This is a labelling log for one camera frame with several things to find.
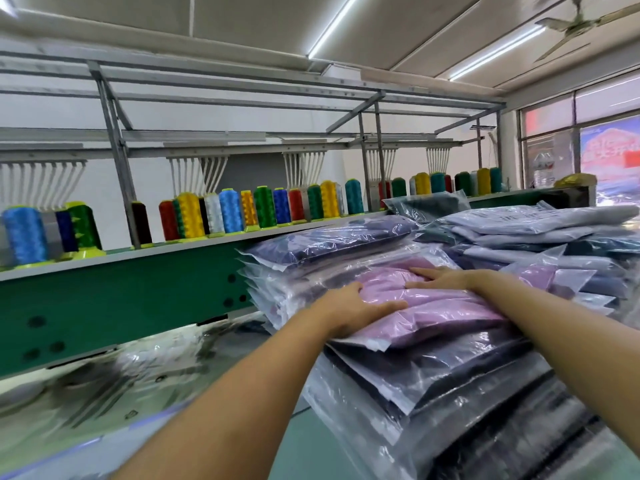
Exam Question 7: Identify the person's right hand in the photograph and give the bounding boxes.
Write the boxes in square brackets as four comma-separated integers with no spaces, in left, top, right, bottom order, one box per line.
[405,267,497,298]

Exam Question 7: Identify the person's left hand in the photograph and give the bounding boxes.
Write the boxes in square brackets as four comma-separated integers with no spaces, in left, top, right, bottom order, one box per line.
[305,283,409,341]

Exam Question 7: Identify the pink shirt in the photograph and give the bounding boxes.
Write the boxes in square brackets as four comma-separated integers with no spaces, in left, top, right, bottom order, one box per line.
[340,259,561,352]

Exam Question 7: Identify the stack of bagged garments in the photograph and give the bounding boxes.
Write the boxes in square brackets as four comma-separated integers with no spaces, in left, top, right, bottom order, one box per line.
[240,199,640,480]

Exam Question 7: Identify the person's right forearm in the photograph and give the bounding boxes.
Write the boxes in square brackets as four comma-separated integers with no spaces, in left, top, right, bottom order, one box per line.
[470,269,640,456]

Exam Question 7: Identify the person's left forearm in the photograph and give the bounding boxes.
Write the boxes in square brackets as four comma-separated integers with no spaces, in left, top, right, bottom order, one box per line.
[115,313,336,480]

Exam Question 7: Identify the row of coloured thread spools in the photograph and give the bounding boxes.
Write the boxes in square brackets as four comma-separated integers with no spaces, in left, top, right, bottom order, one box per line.
[0,167,506,271]

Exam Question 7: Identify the black machine head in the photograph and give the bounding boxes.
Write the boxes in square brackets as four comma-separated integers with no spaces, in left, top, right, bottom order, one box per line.
[555,173,599,208]

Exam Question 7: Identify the window with red poster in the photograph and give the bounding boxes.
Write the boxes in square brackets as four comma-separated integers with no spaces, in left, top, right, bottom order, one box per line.
[520,73,640,206]

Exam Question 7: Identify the green machine beam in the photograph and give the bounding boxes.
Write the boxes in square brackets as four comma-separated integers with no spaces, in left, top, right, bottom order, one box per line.
[0,189,591,381]

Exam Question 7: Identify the grey metal thread rack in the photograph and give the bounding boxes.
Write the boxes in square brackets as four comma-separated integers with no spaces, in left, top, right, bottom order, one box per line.
[0,59,506,246]

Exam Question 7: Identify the ceiling fan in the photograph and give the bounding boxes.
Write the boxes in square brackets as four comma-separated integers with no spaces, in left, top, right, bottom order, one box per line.
[535,0,640,64]

